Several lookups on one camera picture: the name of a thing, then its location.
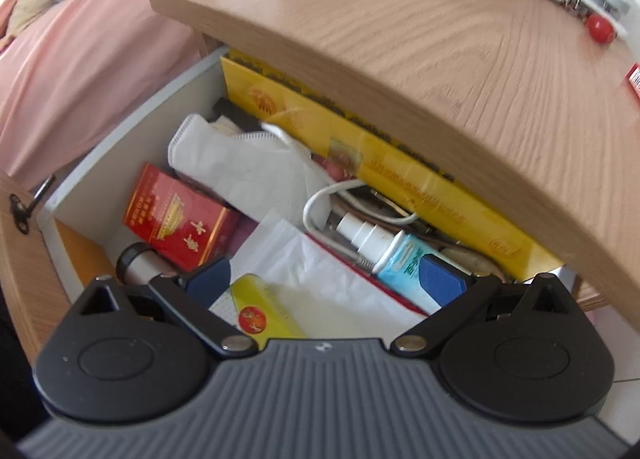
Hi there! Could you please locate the yellow white medicine box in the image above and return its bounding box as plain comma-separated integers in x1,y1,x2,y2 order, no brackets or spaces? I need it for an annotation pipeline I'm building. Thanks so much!
209,274,307,349

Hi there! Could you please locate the wooden drawer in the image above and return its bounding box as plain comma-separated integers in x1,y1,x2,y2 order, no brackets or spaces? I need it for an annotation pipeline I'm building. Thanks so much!
0,44,609,365

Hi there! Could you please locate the drawer key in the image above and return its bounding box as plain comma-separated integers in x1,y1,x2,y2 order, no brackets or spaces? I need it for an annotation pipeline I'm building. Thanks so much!
9,174,56,235

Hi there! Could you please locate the white spray bottle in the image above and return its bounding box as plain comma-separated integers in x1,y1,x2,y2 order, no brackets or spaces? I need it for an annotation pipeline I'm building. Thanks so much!
336,213,472,315

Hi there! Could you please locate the silver black cylinder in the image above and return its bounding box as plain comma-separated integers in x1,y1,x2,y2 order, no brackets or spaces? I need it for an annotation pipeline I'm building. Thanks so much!
116,242,176,286

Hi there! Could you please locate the red cigarette box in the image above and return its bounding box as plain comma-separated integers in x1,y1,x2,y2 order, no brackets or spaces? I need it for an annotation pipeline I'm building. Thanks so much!
124,163,240,271

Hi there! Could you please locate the long yellow box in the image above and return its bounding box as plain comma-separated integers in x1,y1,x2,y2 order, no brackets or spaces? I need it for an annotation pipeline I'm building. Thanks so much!
221,49,562,280

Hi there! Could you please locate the white face mask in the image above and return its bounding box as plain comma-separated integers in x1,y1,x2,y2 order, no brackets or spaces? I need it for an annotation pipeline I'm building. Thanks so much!
167,114,330,226

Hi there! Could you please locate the small red white box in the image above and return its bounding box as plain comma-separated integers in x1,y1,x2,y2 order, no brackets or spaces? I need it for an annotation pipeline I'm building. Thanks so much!
626,63,640,99

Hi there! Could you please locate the red ball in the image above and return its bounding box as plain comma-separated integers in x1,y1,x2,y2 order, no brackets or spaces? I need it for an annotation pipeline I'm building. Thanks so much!
586,14,617,45

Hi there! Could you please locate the pink bed sheet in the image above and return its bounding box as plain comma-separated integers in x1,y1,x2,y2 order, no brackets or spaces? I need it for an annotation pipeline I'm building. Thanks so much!
1,0,207,189

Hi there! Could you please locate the white cable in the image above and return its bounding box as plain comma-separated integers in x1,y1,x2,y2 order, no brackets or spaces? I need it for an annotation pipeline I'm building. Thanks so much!
301,178,419,260

